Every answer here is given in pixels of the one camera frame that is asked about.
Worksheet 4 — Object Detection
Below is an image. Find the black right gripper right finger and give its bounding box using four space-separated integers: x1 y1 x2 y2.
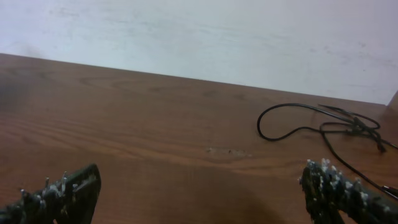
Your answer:
299 159 397 224

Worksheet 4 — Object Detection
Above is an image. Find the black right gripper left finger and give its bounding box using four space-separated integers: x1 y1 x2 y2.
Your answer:
1 164 101 224

